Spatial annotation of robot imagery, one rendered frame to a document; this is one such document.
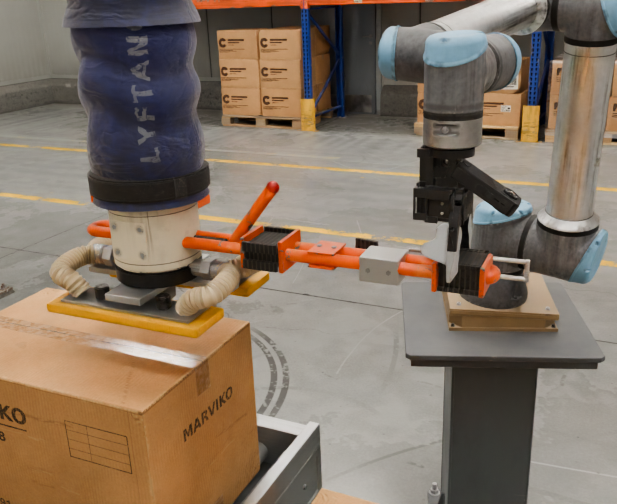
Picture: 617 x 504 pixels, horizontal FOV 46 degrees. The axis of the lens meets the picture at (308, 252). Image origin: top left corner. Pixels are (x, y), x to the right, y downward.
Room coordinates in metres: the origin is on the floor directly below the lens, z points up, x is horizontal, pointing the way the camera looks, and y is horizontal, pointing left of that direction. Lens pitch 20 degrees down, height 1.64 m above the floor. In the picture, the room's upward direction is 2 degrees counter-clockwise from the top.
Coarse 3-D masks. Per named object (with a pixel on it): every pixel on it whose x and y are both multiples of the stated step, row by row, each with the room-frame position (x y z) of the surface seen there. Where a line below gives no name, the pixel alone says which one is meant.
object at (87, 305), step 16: (96, 288) 1.27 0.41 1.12; (48, 304) 1.27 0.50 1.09; (64, 304) 1.27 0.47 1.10; (80, 304) 1.26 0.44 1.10; (96, 304) 1.25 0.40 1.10; (112, 304) 1.25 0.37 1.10; (128, 304) 1.24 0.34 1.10; (144, 304) 1.24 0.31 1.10; (160, 304) 1.21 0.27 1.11; (112, 320) 1.21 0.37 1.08; (128, 320) 1.20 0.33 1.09; (144, 320) 1.18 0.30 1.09; (160, 320) 1.18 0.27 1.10; (176, 320) 1.17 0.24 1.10; (192, 320) 1.17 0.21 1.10; (208, 320) 1.18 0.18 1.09; (192, 336) 1.14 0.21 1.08
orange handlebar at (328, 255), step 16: (96, 224) 1.39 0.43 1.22; (192, 240) 1.27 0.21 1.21; (208, 240) 1.26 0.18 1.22; (288, 256) 1.19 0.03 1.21; (304, 256) 1.18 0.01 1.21; (320, 256) 1.16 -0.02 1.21; (336, 256) 1.16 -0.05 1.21; (352, 256) 1.15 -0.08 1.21; (416, 256) 1.14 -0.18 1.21; (400, 272) 1.10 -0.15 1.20; (416, 272) 1.09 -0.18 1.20; (496, 272) 1.06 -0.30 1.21
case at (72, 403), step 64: (0, 320) 1.53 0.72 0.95; (64, 320) 1.52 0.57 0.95; (0, 384) 1.26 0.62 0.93; (64, 384) 1.22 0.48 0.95; (128, 384) 1.21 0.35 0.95; (192, 384) 1.25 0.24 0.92; (0, 448) 1.28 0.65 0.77; (64, 448) 1.20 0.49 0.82; (128, 448) 1.13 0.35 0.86; (192, 448) 1.23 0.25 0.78; (256, 448) 1.46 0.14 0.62
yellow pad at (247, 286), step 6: (114, 276) 1.44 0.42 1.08; (252, 276) 1.38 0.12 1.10; (258, 276) 1.37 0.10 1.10; (264, 276) 1.38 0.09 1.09; (240, 282) 1.34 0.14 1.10; (246, 282) 1.34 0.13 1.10; (252, 282) 1.34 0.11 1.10; (258, 282) 1.35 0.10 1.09; (264, 282) 1.38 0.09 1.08; (240, 288) 1.32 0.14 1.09; (246, 288) 1.31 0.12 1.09; (252, 288) 1.33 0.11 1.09; (258, 288) 1.35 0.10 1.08; (234, 294) 1.32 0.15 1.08; (240, 294) 1.32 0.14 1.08; (246, 294) 1.31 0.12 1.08
